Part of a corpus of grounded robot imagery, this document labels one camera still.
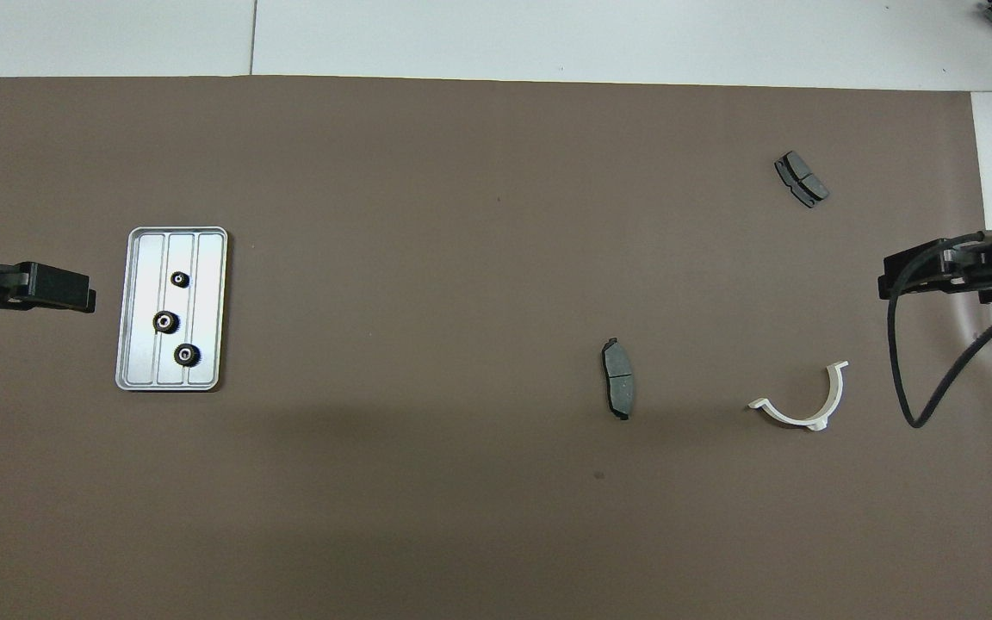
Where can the brown table mat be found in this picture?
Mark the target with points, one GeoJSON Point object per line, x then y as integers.
{"type": "Point", "coordinates": [461, 258]}

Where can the silver metal tray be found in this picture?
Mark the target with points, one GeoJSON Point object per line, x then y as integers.
{"type": "Point", "coordinates": [207, 301]}

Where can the long grey brake pad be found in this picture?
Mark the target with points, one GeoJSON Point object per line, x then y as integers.
{"type": "Point", "coordinates": [618, 379]}

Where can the white curved plastic bracket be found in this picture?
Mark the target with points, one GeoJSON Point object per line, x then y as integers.
{"type": "Point", "coordinates": [784, 416]}

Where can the short grey brake pad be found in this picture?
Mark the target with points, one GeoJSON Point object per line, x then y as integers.
{"type": "Point", "coordinates": [802, 179]}

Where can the small black bearing gear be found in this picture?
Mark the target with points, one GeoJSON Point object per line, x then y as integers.
{"type": "Point", "coordinates": [179, 278]}

